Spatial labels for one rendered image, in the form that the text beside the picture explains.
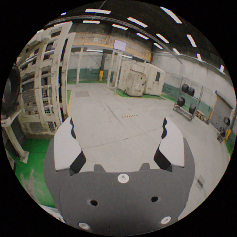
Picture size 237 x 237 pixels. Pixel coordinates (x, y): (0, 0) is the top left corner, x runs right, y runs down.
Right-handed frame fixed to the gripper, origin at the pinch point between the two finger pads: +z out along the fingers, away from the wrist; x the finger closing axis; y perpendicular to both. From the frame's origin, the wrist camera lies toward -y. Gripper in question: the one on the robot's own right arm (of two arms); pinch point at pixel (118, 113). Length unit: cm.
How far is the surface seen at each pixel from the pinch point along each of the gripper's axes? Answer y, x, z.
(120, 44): -156, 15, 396
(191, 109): 94, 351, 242
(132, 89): 79, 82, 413
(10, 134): 29, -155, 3
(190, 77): -117, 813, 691
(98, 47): -210, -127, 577
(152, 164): 115, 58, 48
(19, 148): 61, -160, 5
